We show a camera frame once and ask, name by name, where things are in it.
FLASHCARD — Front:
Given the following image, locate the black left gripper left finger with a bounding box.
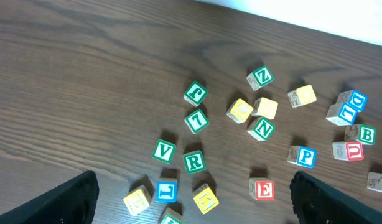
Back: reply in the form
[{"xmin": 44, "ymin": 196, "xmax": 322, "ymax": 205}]
[{"xmin": 0, "ymin": 170, "xmax": 100, "ymax": 224}]

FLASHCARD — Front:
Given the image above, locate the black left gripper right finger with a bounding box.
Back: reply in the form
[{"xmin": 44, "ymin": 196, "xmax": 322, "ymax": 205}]
[{"xmin": 289, "ymin": 171, "xmax": 382, "ymax": 224}]

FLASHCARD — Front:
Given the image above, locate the blue P letter block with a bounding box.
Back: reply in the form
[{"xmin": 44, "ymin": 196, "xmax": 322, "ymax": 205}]
[{"xmin": 287, "ymin": 146, "xmax": 317, "ymax": 169}]

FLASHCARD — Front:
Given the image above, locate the red E letter block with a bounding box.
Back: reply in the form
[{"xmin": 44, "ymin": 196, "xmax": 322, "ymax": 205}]
[{"xmin": 249, "ymin": 177, "xmax": 275, "ymax": 201}]

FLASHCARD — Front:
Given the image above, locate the red U block centre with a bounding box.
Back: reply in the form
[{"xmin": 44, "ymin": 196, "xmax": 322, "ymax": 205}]
[{"xmin": 332, "ymin": 141, "xmax": 365, "ymax": 161}]

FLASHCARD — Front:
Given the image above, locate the yellow block far left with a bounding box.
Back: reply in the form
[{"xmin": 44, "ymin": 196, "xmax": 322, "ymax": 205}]
[{"xmin": 123, "ymin": 185, "xmax": 152, "ymax": 216}]

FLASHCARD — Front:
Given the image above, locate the yellow S block centre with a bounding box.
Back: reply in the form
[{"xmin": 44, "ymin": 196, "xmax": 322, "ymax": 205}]
[{"xmin": 366, "ymin": 172, "xmax": 382, "ymax": 193}]

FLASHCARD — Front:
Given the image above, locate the green B letter block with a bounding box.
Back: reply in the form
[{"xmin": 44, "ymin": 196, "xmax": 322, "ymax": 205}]
[{"xmin": 344, "ymin": 124, "xmax": 377, "ymax": 145}]

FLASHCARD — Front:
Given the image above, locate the green N letter block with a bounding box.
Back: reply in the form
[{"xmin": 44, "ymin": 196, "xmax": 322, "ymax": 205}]
[{"xmin": 247, "ymin": 117, "xmax": 276, "ymax": 141}]

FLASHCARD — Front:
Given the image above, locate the blue L block left cluster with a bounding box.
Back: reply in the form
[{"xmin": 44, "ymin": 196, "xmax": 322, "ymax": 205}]
[{"xmin": 156, "ymin": 178, "xmax": 178, "ymax": 203}]

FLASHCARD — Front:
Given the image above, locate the blue L block centre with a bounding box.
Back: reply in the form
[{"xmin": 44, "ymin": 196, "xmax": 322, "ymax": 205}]
[{"xmin": 325, "ymin": 103, "xmax": 358, "ymax": 126}]

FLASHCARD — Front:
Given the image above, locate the green 4 number block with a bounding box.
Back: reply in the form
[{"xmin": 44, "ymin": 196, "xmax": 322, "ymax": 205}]
[{"xmin": 158, "ymin": 207, "xmax": 182, "ymax": 224}]

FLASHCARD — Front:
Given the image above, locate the green V letter block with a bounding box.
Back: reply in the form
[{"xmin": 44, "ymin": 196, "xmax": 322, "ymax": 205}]
[{"xmin": 152, "ymin": 139, "xmax": 176, "ymax": 164}]

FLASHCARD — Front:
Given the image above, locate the yellow S block near N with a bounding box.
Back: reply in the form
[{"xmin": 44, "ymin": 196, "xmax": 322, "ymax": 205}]
[{"xmin": 251, "ymin": 97, "xmax": 278, "ymax": 119}]

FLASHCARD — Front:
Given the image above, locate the yellow block top centre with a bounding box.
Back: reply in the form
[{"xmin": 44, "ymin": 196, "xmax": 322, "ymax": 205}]
[{"xmin": 287, "ymin": 85, "xmax": 317, "ymax": 108}]

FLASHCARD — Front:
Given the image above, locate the yellow K letter block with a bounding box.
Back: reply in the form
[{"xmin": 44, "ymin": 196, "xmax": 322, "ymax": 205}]
[{"xmin": 192, "ymin": 184, "xmax": 219, "ymax": 214}]

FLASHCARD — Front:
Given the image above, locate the blue D block upper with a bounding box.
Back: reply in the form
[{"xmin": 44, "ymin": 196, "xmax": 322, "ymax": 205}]
[{"xmin": 336, "ymin": 90, "xmax": 368, "ymax": 113}]

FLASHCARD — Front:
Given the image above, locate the yellow block beside S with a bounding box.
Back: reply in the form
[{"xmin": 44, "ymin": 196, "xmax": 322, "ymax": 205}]
[{"xmin": 226, "ymin": 98, "xmax": 253, "ymax": 124}]

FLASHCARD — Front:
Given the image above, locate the green R letter block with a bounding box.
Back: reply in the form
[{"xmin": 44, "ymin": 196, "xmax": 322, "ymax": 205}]
[{"xmin": 183, "ymin": 151, "xmax": 206, "ymax": 174}]

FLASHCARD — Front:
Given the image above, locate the green Z letter block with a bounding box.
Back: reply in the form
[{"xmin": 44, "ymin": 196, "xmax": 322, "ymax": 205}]
[{"xmin": 246, "ymin": 65, "xmax": 274, "ymax": 91}]

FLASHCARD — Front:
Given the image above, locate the green 7 number block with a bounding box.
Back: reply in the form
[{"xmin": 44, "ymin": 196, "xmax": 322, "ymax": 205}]
[{"xmin": 184, "ymin": 109, "xmax": 210, "ymax": 134}]

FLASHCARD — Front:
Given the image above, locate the green J block left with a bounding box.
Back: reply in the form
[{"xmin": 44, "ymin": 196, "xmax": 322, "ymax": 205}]
[{"xmin": 184, "ymin": 81, "xmax": 208, "ymax": 107}]

